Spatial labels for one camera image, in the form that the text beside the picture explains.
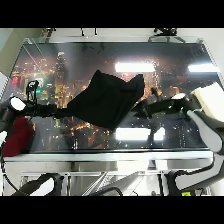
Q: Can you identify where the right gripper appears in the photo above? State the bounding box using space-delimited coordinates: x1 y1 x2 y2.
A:
132 100 153 121

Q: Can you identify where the black garment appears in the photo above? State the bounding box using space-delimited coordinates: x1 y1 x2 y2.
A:
65 69 146 131

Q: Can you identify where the cream garment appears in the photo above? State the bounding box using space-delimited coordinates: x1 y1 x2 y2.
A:
191 82 224 123

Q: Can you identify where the red garment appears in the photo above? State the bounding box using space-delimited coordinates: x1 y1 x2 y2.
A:
2 116 35 158

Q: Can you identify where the silver frame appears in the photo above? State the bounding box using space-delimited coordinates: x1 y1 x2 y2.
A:
2 33 222 197

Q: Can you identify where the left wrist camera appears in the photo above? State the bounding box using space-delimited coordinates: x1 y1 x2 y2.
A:
26 79 40 103

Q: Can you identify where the black cable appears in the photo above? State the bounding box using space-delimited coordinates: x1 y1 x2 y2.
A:
0 156 17 194

